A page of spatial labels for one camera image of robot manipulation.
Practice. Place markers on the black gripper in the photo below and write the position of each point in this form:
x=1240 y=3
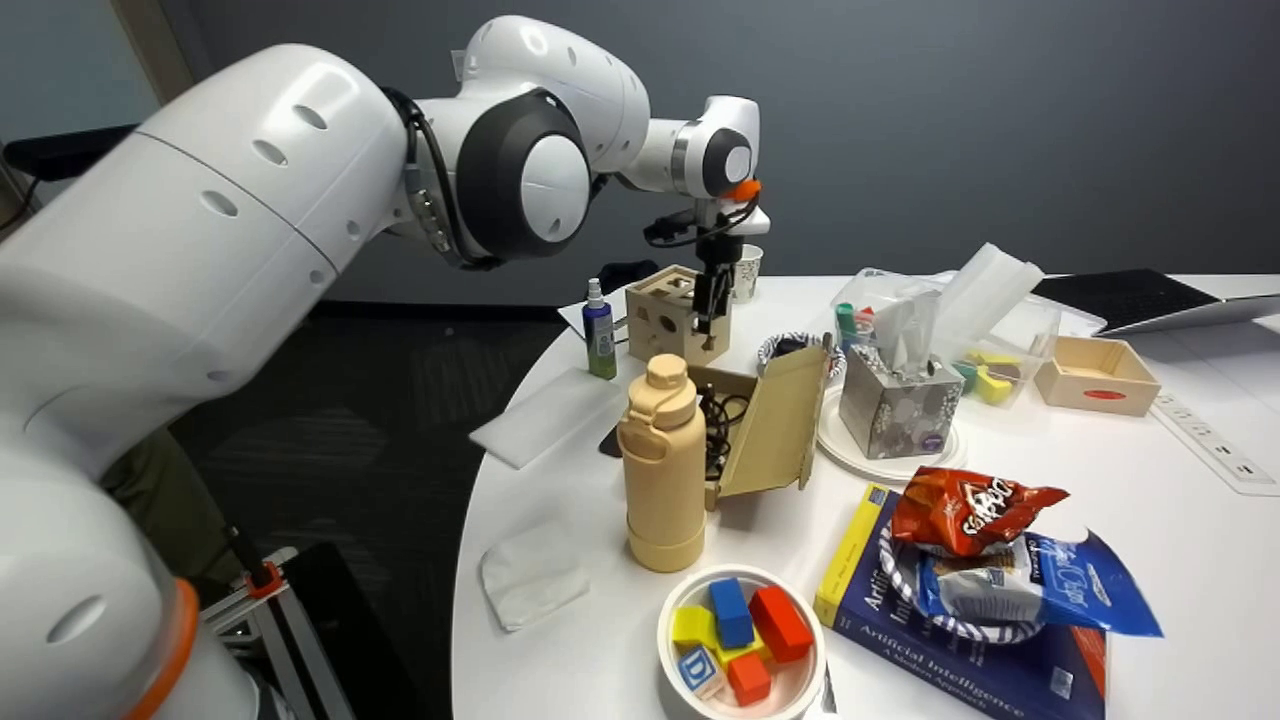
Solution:
x=718 y=253

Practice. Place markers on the wooden toy box lid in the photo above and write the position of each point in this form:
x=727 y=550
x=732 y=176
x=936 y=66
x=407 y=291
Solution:
x=656 y=284

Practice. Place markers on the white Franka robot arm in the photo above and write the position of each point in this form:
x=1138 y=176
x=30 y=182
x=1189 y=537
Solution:
x=200 y=243

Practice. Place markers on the wooden shape sorter toy box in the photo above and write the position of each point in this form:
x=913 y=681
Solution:
x=666 y=336

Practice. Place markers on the brown cardboard box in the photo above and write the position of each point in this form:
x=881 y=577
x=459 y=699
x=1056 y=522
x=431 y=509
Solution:
x=780 y=426

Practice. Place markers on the grey tissue box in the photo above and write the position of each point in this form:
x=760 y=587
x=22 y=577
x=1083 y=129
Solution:
x=892 y=415

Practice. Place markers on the yellow green toy piece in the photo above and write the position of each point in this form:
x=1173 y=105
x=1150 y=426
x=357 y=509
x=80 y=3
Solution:
x=993 y=380

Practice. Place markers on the blue toy block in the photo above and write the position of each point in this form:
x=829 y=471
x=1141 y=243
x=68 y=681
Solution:
x=728 y=613

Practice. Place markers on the yellow toy block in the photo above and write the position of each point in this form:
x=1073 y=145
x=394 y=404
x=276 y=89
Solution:
x=692 y=627

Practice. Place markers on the red toy block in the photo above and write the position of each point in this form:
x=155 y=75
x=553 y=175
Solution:
x=780 y=627

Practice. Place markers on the orange toy block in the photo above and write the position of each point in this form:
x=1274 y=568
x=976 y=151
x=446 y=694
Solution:
x=749 y=681

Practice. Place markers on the white paper cup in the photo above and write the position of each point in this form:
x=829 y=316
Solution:
x=749 y=274

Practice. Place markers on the blue patterned white bowl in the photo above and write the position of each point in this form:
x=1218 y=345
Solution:
x=784 y=350

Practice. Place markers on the green bottle with blue cap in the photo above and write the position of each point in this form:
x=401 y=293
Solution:
x=602 y=345

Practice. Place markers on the green marker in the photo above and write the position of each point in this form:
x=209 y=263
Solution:
x=846 y=325

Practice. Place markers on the white paper sheet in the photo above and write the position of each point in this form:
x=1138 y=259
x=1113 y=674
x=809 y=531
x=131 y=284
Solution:
x=547 y=415
x=575 y=316

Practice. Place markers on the red marker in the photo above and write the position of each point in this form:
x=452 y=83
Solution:
x=865 y=322

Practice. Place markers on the clear plastic bag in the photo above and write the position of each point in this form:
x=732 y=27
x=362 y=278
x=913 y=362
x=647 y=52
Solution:
x=886 y=282

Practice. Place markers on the beige water bottle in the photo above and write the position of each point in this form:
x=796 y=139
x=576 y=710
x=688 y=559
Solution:
x=661 y=464

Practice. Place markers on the white tissue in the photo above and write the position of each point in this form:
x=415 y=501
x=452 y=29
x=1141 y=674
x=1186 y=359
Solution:
x=904 y=332

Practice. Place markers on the white round plate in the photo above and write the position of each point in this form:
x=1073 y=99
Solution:
x=855 y=461

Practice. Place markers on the yellow flat book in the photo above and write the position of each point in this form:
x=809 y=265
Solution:
x=846 y=560

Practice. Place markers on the clear plastic container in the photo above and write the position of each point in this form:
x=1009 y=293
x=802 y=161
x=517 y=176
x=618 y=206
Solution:
x=1035 y=332

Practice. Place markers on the red chip bag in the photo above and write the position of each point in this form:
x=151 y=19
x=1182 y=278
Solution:
x=964 y=512

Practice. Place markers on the white folded cloth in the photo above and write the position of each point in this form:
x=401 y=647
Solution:
x=534 y=581

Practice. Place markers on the blue white lettered block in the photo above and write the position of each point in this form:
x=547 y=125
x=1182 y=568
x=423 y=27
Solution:
x=701 y=669

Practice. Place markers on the small open wooden tray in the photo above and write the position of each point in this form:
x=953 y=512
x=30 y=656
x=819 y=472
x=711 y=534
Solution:
x=1093 y=380

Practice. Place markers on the white round bowl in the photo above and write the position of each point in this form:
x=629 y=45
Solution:
x=802 y=686

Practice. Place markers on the black tablet device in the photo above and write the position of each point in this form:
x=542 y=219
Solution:
x=1124 y=296

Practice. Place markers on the blue book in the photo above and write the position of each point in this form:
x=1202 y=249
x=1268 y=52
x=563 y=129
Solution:
x=961 y=674

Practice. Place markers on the blue snack bag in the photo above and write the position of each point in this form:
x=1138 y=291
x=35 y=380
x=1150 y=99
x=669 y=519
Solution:
x=1093 y=587

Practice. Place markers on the white power strip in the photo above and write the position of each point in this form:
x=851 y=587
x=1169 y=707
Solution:
x=1222 y=444

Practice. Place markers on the tripod with orange clamp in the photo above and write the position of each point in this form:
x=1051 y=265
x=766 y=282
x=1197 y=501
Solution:
x=267 y=581

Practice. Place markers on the olive green bag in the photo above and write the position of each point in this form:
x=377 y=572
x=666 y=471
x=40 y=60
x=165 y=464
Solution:
x=172 y=505

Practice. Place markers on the wooden door with glass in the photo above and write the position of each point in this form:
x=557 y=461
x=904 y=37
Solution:
x=145 y=43

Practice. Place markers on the black camera bar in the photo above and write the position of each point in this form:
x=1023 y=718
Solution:
x=40 y=152

